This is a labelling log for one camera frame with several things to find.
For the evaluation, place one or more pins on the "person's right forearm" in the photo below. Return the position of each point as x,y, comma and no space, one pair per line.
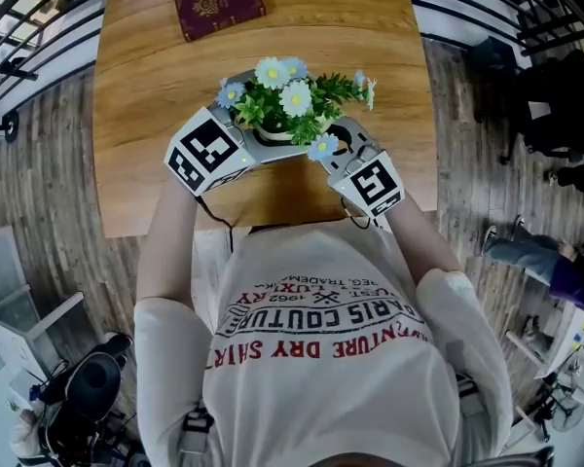
426,241

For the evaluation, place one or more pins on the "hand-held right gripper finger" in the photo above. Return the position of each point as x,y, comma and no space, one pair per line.
332,161
362,136

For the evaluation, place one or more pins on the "white work desk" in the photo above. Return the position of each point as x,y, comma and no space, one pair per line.
564,348

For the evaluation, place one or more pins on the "flowering plant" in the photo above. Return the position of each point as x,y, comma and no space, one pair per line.
294,97

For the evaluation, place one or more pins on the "person's left forearm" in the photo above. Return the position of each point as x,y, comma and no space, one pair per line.
168,251

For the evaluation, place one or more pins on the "black floor box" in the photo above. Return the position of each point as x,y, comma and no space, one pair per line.
494,66

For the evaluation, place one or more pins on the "white side desk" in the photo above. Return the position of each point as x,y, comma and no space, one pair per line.
10,309

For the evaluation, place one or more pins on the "black swivel chair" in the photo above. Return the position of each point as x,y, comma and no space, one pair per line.
95,387

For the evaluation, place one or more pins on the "black office chair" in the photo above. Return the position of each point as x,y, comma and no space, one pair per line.
564,110

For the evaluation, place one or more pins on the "dark red book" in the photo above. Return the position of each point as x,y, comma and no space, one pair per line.
219,5

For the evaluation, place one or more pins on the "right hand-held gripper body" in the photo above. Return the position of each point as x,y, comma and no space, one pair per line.
370,185

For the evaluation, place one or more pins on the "black metal railing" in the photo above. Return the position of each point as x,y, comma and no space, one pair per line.
19,32
516,12

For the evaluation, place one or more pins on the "person's white printed shirt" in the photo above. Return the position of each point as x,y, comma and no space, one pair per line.
331,397

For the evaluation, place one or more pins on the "black round railing foot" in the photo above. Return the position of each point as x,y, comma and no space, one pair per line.
10,127

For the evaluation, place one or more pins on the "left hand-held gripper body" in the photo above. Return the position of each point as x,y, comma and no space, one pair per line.
204,146

